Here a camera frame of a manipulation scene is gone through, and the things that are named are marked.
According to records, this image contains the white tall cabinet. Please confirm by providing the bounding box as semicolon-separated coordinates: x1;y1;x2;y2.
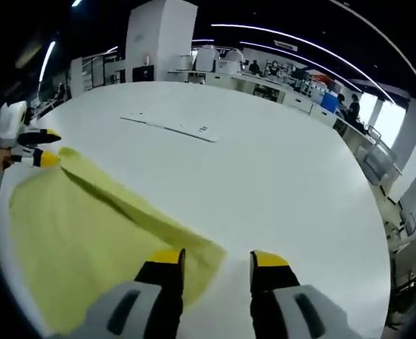
69;57;85;100

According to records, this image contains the white table cable cover panel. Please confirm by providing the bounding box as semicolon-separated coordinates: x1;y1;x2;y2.
119;112;220;143

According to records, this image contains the white square pillar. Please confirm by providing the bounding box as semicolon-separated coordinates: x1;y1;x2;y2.
387;98;416;213
124;0;198;84

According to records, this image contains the long white counter with drawers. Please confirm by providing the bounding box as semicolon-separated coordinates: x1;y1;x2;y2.
167;68;339;121

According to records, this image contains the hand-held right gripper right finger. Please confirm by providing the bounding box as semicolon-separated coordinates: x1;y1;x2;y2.
249;249;357;339

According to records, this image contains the grey mesh office chair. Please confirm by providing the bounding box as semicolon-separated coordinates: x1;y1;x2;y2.
355;125;403;184

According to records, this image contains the yellow blue grey garment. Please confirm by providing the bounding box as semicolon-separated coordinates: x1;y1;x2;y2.
8;146;228;335

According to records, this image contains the white storage bin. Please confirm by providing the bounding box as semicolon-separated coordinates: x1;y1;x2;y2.
215;59;242;73

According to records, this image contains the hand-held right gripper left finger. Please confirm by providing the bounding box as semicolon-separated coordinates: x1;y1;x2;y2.
83;248;186;339

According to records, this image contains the white boxy machine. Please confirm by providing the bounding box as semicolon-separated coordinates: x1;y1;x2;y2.
195;47;215;71

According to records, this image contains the blue plastic barrel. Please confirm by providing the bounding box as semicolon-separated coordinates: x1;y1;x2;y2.
321;92;339;114

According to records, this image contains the ceiling air vent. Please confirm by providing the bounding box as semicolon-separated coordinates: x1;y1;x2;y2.
273;39;299;51

